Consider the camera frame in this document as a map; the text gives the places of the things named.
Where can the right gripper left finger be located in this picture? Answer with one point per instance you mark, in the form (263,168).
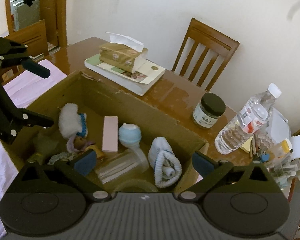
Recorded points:
(76,171)

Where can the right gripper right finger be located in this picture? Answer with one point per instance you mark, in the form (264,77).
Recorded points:
(212,173)

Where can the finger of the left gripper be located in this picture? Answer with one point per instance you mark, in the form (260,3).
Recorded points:
(27,118)
(14,54)

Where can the purple crochet flower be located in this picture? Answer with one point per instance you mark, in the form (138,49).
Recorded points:
(77,144)

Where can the red bear toy car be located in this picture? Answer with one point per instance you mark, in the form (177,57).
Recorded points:
(99,154)

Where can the white sock blue stripe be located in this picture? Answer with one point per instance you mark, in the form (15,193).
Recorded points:
(167,167)

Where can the clear jar with brown sock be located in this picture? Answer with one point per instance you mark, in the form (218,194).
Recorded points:
(130,163)

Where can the long pink box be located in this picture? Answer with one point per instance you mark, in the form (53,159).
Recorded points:
(110,134)

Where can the clear tape roll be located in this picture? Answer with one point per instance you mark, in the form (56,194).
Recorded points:
(136,186)

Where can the blue figurine toy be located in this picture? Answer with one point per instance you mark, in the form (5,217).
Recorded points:
(129,135)

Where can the blue grey knitted sock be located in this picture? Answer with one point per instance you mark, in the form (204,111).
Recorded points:
(62,156)

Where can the wooden chair left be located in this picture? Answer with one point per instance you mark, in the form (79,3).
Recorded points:
(34,36)

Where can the yellow sticky notes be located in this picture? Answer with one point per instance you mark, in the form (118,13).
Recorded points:
(246,147)

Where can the brown cardboard box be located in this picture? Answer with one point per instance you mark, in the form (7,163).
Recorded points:
(164,111)

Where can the black lid glass jar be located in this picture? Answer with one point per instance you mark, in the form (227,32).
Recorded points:
(208,110)

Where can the clear pen holder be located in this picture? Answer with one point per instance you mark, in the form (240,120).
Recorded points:
(277,161)

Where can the water bottle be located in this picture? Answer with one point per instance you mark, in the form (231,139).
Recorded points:
(253,116)

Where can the brown tablet lid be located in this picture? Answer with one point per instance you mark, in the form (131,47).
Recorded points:
(294,201)

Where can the tissue box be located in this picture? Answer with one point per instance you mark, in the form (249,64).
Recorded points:
(123,52)

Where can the wooden chair back middle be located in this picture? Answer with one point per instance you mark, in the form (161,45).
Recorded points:
(208,46)

